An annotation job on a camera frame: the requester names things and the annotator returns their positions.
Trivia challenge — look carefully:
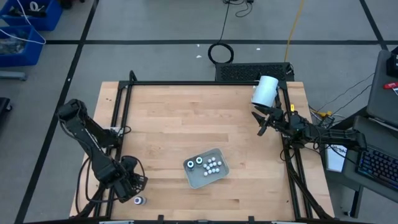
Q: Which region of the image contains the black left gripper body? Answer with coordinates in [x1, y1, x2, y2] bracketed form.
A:
[107, 161, 137, 194]

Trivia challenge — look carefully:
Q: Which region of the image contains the white plastic storage bin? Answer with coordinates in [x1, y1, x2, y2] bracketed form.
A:
[182, 147, 230, 190]

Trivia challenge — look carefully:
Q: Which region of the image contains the white printed sheet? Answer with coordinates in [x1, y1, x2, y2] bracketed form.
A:
[326, 143, 348, 174]

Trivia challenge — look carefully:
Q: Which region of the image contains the blue storage bin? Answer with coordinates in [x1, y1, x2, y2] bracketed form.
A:
[0, 25, 46, 68]
[0, 0, 63, 32]

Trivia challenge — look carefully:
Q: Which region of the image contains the yellow hanging cable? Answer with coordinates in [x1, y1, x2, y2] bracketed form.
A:
[284, 0, 305, 62]

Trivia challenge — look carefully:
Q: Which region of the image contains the grey metal bar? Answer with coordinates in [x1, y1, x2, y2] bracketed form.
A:
[0, 71, 27, 82]

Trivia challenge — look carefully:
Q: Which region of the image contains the black vented computer case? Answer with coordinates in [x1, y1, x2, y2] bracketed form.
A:
[215, 62, 294, 83]

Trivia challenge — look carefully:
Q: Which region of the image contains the grey side desk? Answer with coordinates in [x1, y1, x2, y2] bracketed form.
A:
[340, 114, 398, 218]

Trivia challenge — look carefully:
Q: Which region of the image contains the yellow cable connector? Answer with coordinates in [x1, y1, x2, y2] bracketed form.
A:
[315, 109, 333, 119]

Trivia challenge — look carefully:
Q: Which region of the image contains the coiled black cable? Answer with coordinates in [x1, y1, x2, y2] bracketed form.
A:
[207, 0, 235, 65]

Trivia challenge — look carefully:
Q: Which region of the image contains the backlit computer keyboard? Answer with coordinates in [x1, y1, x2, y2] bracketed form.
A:
[355, 147, 398, 191]

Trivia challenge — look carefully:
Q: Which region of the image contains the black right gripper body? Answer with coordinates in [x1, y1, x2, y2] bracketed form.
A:
[255, 105, 286, 130]

